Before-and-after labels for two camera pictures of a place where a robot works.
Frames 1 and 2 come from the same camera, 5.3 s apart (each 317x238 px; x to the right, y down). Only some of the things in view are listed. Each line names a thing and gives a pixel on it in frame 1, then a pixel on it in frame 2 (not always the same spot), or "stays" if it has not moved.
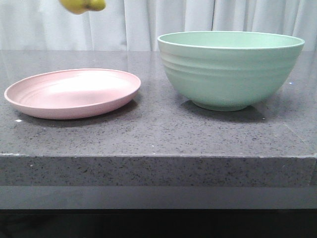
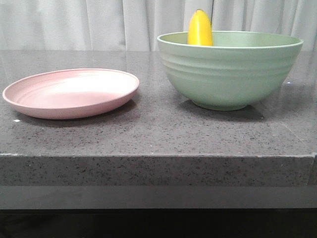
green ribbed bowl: x=229 y=70 stays
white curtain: x=135 y=25 stays
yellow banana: x=81 y=6 → x=199 y=31
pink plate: x=73 y=93 stays
